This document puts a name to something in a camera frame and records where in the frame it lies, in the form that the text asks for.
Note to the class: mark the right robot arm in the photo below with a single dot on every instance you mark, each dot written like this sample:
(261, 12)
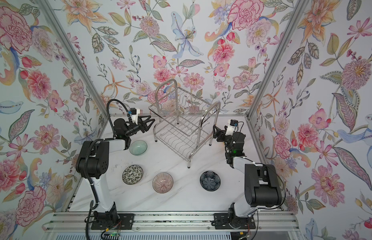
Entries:
(261, 182)

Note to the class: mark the black white speckled bowl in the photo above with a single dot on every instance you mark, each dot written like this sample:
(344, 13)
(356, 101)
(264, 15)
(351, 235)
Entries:
(132, 174)

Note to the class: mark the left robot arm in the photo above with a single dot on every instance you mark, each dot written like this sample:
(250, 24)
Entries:
(93, 161)

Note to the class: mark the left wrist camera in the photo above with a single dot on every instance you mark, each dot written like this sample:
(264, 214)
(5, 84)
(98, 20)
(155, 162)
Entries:
(134, 113)

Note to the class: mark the dark blue patterned bowl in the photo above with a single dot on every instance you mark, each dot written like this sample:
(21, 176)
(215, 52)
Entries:
(210, 181)

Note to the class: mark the green glass bowl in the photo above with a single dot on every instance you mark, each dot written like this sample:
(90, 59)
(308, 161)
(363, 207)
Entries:
(138, 147)

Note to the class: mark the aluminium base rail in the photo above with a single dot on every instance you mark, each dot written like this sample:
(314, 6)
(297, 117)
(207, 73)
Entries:
(264, 221)

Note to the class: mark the steel two-tier dish rack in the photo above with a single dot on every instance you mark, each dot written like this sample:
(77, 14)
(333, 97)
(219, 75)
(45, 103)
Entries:
(185, 120)

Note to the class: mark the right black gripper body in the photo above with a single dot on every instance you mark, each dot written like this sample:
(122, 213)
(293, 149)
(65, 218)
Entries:
(228, 142)

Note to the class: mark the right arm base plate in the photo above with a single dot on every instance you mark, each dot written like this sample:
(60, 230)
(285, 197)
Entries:
(223, 221)

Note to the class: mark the pink glass bowl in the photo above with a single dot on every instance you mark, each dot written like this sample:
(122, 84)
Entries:
(162, 183)

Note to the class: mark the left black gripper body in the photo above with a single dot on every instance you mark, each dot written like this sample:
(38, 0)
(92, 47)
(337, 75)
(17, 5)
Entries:
(127, 128)

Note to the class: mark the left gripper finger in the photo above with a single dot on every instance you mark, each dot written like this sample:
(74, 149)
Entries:
(145, 125)
(145, 120)

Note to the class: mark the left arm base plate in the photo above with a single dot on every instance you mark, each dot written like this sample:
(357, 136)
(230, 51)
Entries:
(103, 221)

